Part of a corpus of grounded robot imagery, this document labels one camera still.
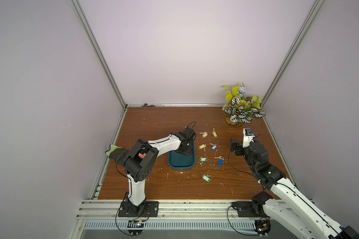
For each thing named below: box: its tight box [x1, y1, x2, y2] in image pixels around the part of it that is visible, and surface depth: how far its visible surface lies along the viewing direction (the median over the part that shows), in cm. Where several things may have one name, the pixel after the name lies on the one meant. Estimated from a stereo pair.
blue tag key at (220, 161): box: [213, 155, 225, 167], surface depth 92 cm
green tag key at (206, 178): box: [201, 174, 212, 183], surface depth 85 cm
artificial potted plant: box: [221, 85, 266, 128], surface depth 89 cm
